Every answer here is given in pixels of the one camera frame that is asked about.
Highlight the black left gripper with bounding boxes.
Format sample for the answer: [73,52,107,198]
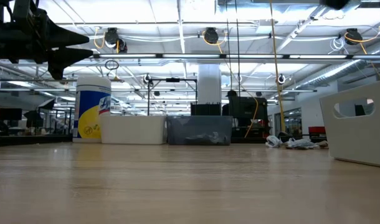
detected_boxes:
[9,0,94,80]

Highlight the black studio lamp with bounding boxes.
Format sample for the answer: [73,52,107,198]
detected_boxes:
[37,98,56,110]
[23,110,44,128]

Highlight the disinfectant wipes canister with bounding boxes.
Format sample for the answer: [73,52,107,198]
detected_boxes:
[73,76,112,143]

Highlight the black monitor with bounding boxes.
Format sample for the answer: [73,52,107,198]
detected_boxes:
[0,108,23,121]

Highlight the white plastic bin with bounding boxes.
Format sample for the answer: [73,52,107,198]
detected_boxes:
[98,114,167,145]

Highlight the long ceiling light strip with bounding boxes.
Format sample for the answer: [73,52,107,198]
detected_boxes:
[93,52,380,60]

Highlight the dark translucent plastic bin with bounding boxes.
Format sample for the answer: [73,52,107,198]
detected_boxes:
[165,114,234,146]

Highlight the white square column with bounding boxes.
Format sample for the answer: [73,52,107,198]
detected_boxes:
[197,63,222,105]

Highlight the black flat screen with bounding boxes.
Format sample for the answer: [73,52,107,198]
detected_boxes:
[229,95,268,120]

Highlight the light grey plastic bin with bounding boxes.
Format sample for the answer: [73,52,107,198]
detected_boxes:
[319,79,380,169]

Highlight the black frame stand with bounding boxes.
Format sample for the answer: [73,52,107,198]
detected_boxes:
[147,77,199,114]

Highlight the yellow reel cable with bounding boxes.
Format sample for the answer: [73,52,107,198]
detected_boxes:
[202,29,260,139]

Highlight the yellow hanging cable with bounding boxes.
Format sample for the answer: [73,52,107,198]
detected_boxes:
[268,0,287,133]

